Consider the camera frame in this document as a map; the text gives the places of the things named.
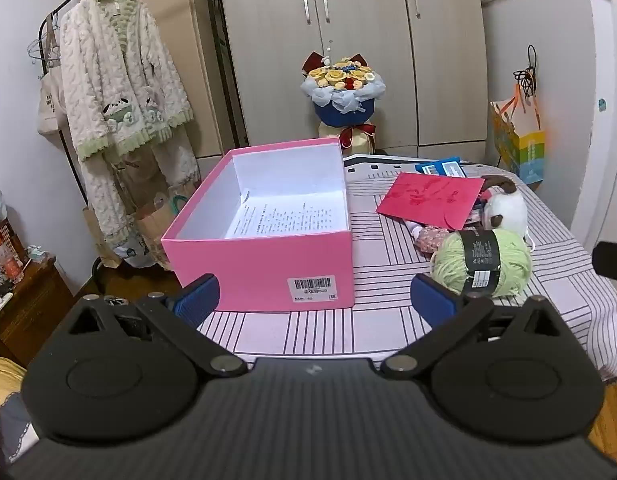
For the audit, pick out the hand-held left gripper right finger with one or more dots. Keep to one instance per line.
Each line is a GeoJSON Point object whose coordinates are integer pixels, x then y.
{"type": "Point", "coordinates": [433, 302]}

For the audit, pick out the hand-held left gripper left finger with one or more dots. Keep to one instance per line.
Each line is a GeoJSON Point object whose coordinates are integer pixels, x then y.
{"type": "Point", "coordinates": [198, 300]}

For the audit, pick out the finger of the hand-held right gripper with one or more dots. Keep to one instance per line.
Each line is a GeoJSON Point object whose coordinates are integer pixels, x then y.
{"type": "Point", "coordinates": [611, 260]}

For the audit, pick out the green yarn ball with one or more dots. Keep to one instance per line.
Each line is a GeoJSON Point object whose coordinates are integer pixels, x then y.
{"type": "Point", "coordinates": [453, 260]}

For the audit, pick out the pink floral fabric pouch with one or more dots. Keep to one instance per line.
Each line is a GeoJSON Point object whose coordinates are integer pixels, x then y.
{"type": "Point", "coordinates": [431, 237]}

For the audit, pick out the pink cardboard box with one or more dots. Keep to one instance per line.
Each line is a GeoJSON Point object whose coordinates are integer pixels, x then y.
{"type": "Point", "coordinates": [258, 265]}

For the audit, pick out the red envelope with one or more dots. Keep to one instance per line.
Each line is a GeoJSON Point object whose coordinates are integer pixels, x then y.
{"type": "Point", "coordinates": [428, 197]}

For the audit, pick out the white plush toy brown ears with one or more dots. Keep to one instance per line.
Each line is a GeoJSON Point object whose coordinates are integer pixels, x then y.
{"type": "Point", "coordinates": [508, 210]}

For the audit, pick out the blue packet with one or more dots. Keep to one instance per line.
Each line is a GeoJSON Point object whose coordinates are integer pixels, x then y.
{"type": "Point", "coordinates": [451, 167]}

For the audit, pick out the striped tablecloth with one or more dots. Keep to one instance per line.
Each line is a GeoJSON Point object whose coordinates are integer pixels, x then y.
{"type": "Point", "coordinates": [388, 270]}

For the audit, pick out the plain brown paper bag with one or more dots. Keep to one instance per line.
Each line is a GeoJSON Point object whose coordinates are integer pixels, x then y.
{"type": "Point", "coordinates": [96, 240]}

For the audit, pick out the printed paper sheet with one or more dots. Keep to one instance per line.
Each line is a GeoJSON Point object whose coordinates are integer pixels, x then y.
{"type": "Point", "coordinates": [288, 217]}

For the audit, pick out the colourful gift bag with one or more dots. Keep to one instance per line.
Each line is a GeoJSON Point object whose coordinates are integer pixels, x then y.
{"type": "Point", "coordinates": [528, 155]}

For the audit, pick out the white fleece pants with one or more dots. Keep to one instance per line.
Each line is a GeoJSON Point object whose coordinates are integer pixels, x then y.
{"type": "Point", "coordinates": [108, 200]}

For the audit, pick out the wooden nightstand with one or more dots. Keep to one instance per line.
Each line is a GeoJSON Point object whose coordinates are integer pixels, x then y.
{"type": "Point", "coordinates": [33, 310]}

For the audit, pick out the white refrigerator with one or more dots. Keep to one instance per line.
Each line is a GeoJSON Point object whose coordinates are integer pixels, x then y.
{"type": "Point", "coordinates": [563, 85]}

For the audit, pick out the orange drink bottle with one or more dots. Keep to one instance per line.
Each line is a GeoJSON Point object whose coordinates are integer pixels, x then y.
{"type": "Point", "coordinates": [8, 262]}

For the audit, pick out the red woven basket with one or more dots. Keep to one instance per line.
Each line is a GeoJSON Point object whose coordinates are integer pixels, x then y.
{"type": "Point", "coordinates": [11, 232]}

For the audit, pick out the yellow cloth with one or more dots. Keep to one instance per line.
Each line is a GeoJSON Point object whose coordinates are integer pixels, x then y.
{"type": "Point", "coordinates": [6, 380]}

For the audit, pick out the crochet flower bouquet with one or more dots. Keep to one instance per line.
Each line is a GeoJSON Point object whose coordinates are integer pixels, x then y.
{"type": "Point", "coordinates": [343, 105]}

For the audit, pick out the beige tote bag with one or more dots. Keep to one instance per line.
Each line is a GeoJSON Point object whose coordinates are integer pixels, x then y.
{"type": "Point", "coordinates": [51, 110]}

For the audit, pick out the white green fleece jacket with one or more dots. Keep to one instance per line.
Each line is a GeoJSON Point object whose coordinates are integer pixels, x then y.
{"type": "Point", "coordinates": [118, 70]}

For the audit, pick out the grey wardrobe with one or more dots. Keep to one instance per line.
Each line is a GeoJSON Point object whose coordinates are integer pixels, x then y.
{"type": "Point", "coordinates": [368, 60]}

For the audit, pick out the beige wardrobe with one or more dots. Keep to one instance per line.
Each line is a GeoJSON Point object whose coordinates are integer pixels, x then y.
{"type": "Point", "coordinates": [198, 35]}

